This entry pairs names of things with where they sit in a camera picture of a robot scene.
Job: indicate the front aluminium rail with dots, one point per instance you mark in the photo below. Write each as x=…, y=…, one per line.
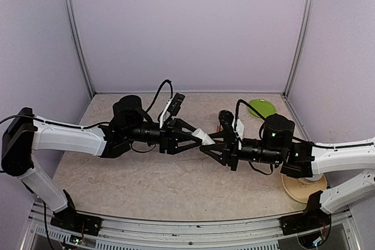
x=127, y=233

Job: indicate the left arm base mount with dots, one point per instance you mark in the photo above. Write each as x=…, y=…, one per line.
x=70, y=219

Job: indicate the orange grey-capped pill bottle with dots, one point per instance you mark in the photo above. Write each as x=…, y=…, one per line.
x=219, y=127

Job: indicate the right aluminium frame post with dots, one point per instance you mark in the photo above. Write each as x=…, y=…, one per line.
x=303, y=30

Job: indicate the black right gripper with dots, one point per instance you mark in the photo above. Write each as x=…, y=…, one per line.
x=229, y=152

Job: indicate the white bowl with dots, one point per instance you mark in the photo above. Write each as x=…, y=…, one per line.
x=314, y=178

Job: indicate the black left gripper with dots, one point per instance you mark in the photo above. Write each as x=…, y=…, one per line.
x=169, y=140

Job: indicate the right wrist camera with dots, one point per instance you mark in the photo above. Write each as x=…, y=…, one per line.
x=232, y=128

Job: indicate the aluminium frame post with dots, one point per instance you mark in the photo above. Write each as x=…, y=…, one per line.
x=78, y=48
x=303, y=30

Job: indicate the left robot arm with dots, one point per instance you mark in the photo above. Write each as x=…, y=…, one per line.
x=130, y=123

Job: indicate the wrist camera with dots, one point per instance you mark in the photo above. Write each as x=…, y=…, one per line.
x=171, y=109
x=232, y=128

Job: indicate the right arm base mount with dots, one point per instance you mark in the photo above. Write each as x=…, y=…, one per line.
x=309, y=219

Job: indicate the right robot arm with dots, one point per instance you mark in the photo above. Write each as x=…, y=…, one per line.
x=297, y=158

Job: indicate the small white-capped pill bottle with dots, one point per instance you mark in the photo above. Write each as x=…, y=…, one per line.
x=201, y=134

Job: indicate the left aluminium frame post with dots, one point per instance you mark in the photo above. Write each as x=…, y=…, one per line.
x=78, y=48

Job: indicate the beige plate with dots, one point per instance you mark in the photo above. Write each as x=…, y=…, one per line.
x=301, y=189

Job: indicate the green plate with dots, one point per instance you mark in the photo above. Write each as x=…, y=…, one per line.
x=264, y=107

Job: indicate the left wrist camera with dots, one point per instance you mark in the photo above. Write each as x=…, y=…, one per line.
x=171, y=109

